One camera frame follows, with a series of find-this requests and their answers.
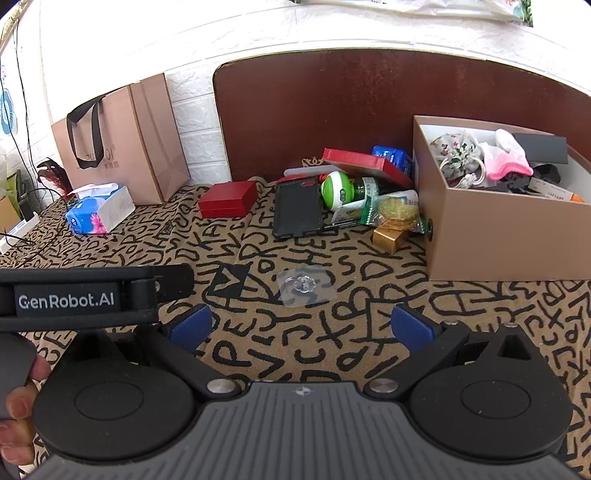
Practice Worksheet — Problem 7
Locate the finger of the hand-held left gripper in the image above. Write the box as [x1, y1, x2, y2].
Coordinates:
[136, 264, 195, 303]

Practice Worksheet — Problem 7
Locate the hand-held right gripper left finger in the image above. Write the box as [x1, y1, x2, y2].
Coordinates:
[108, 304, 243, 398]

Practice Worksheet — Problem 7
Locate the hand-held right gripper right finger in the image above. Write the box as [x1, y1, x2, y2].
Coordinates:
[365, 302, 539, 398]

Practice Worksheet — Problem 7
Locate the small gold box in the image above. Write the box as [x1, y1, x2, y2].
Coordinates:
[372, 220, 416, 254]

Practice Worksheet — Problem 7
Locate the small red gift box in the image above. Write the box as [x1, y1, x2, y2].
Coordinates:
[198, 180, 258, 219]

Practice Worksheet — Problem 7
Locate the clear adhesive hook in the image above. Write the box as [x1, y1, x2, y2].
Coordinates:
[276, 265, 334, 309]

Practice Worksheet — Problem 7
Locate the clear snack packet green edge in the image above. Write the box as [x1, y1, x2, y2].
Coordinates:
[360, 189, 423, 234]

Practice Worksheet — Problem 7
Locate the brown cardboard storage box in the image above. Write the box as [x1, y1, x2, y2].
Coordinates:
[412, 115, 591, 281]

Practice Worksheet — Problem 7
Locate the black phone case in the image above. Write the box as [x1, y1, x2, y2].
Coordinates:
[272, 178, 326, 239]

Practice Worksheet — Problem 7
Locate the desktop with letter-patterned cloth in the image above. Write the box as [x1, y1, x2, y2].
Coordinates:
[0, 180, 591, 480]

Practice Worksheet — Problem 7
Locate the person's left hand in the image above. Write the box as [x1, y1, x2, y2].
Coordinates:
[0, 356, 51, 468]

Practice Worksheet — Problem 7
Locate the blue tissue pack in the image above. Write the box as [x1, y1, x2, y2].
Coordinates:
[65, 183, 136, 236]

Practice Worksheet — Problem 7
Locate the red feather ornament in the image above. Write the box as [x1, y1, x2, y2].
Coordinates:
[37, 158, 77, 201]

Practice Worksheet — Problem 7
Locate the white toothpaste tube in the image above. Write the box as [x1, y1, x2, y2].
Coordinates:
[331, 202, 371, 225]

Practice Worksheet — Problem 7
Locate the brown paper gift bag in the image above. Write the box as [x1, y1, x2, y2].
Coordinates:
[51, 73, 191, 205]

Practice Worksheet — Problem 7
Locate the green bottle with green-white cap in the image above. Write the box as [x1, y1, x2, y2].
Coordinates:
[321, 171, 384, 213]

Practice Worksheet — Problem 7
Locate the blue plastic pack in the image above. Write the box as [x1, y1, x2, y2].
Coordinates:
[372, 146, 413, 176]

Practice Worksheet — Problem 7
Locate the flat red box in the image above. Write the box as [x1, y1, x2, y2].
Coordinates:
[322, 148, 413, 186]

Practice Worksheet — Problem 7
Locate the white flat box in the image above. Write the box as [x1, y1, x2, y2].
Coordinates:
[284, 166, 329, 179]

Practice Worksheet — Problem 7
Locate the white glove with pink cuff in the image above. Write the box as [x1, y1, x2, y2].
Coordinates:
[480, 129, 534, 181]

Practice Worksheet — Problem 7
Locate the white orange medicine box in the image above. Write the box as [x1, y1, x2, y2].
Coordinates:
[529, 178, 591, 204]

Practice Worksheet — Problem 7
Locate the black rectangular box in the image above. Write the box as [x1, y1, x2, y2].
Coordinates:
[512, 133, 570, 164]

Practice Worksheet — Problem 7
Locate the brown wooden headboard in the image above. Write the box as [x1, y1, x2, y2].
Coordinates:
[212, 48, 591, 185]

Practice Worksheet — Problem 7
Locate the floral drawstring pouch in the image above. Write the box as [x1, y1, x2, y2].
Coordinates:
[427, 129, 485, 185]

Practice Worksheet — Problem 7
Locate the blue flower wall sticker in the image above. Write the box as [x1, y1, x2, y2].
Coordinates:
[0, 88, 17, 134]

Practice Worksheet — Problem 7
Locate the black cable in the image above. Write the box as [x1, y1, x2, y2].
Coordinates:
[11, 9, 44, 195]

